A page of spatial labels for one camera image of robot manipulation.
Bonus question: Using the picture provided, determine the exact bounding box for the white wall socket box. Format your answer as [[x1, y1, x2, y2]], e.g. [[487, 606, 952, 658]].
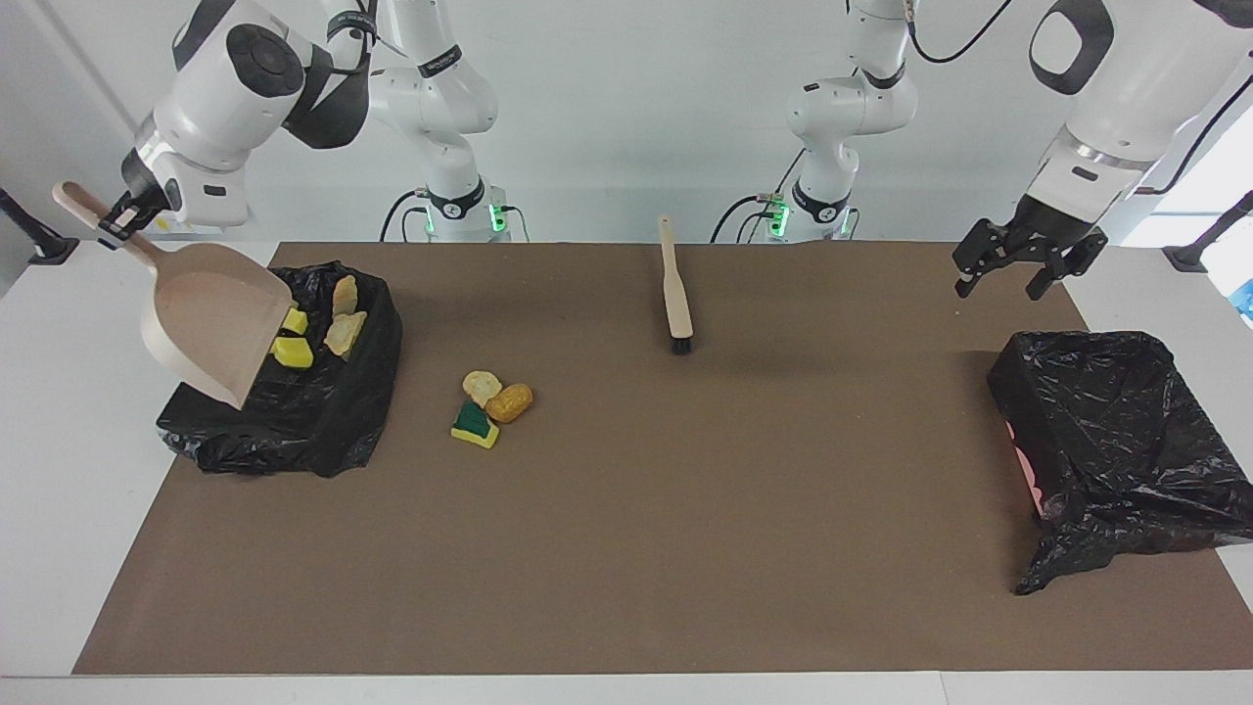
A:
[[128, 187, 232, 237]]

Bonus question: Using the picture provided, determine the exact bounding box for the beige brush with black bristles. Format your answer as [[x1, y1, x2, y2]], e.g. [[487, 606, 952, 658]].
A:
[[657, 214, 696, 355]]

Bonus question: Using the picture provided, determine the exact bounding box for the black camera stand foot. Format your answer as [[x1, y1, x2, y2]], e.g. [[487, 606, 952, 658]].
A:
[[1162, 190, 1253, 274], [0, 187, 80, 266]]

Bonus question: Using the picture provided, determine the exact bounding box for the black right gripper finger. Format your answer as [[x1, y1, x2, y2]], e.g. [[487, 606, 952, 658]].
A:
[[98, 200, 144, 242]]

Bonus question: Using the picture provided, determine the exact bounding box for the pink bin with black bag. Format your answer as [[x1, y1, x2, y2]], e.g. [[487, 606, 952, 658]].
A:
[[986, 330, 1253, 597]]

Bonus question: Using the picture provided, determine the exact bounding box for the beige plastic dustpan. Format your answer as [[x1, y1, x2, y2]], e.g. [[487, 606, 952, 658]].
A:
[[51, 179, 294, 411]]

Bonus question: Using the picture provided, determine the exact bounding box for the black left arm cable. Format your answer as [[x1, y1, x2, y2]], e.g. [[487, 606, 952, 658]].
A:
[[905, 0, 1253, 197]]

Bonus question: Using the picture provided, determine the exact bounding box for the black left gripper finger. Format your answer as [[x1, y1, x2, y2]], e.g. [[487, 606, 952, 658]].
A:
[[953, 220, 1002, 300], [1024, 233, 1109, 303]]

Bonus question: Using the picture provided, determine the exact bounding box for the large striped croissant piece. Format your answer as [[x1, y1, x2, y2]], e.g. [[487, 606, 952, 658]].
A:
[[322, 309, 369, 359]]

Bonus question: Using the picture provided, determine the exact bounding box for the green and yellow sponge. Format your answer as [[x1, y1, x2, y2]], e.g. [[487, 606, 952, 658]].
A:
[[450, 399, 501, 450]]

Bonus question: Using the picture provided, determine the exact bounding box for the black base cable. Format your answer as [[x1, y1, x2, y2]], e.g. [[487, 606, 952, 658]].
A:
[[710, 152, 806, 244], [379, 189, 432, 244]]

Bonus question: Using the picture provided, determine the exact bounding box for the brown round bread roll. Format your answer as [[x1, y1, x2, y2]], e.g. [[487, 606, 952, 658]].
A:
[[486, 382, 535, 425]]

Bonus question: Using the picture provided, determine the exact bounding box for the brown table mat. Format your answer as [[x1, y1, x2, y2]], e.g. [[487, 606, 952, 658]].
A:
[[72, 241, 1253, 676]]

